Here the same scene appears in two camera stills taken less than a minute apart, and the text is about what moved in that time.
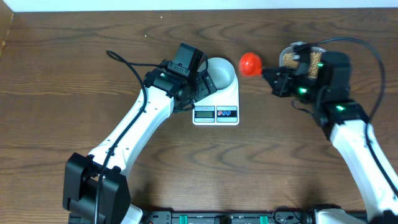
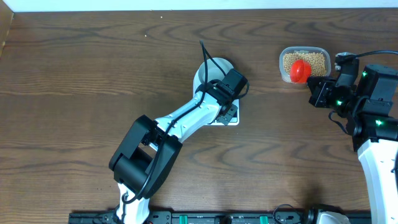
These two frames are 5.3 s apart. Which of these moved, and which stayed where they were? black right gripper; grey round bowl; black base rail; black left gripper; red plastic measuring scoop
Moved: red plastic measuring scoop; black right gripper; black left gripper
Stayed: black base rail; grey round bowl
